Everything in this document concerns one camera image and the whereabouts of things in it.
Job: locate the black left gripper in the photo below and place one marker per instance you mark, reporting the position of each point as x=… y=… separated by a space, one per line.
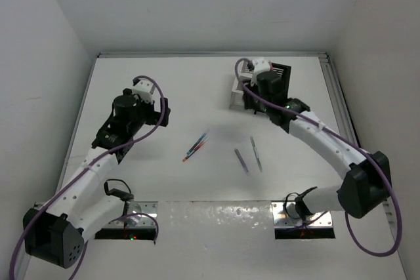
x=154 y=116

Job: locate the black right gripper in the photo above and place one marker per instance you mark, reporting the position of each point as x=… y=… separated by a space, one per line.
x=248 y=101

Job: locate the dark blue red pen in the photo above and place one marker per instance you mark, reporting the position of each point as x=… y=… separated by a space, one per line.
x=196 y=149

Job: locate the orange red pen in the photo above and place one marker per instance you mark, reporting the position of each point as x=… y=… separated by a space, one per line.
x=193 y=152

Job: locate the white green pen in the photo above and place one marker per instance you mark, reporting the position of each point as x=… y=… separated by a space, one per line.
x=255 y=151

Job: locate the blue clear pen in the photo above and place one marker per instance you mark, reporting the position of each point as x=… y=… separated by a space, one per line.
x=197 y=142

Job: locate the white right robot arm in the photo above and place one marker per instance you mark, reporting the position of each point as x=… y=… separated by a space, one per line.
x=366 y=181

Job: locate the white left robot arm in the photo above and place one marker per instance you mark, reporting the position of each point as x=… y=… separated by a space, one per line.
x=58 y=231

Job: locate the black slotted container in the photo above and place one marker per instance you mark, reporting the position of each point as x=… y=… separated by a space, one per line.
x=273 y=85

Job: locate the white slotted container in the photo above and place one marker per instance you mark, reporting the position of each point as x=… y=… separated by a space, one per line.
x=242 y=74

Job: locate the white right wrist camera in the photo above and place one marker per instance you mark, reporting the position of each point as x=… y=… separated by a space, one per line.
x=257 y=66

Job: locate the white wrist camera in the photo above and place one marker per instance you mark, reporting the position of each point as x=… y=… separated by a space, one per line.
x=145 y=90
x=257 y=66

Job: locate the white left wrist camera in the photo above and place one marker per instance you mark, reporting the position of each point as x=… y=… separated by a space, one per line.
x=145 y=90

